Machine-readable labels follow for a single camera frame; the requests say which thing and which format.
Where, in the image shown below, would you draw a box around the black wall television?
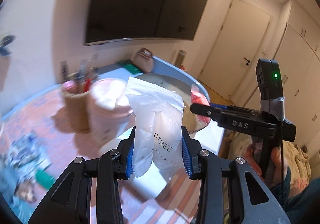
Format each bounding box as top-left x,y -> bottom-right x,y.
85,0 -> 207,46

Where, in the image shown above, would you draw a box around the right hand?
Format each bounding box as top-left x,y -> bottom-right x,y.
244,144 -> 288,188

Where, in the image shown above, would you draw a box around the white wardrobe cabinets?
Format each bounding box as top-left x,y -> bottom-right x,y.
243,0 -> 320,147

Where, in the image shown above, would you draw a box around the ribbed glass bowl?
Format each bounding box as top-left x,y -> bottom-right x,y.
134,73 -> 211,135

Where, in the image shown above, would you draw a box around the green flat box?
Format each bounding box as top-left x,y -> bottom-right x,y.
117,59 -> 143,75

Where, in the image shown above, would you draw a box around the pink lidded cup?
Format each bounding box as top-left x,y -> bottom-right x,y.
87,78 -> 135,147

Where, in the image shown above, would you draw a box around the small brown handbag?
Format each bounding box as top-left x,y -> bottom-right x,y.
132,48 -> 154,73

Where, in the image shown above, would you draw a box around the white translucent zip bag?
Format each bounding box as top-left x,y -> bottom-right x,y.
125,77 -> 184,177

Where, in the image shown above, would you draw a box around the pink patterned tablecloth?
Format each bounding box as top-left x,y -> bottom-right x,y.
1,88 -> 200,223

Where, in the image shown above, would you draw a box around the red snack packet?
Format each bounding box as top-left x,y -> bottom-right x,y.
190,84 -> 211,125

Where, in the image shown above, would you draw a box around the brown pen holder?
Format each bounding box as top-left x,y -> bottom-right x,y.
61,80 -> 90,132

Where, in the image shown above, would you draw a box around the white room door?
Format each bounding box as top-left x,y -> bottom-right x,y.
199,0 -> 271,100

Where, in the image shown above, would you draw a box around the cardboard tube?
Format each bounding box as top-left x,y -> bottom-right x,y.
174,50 -> 187,68

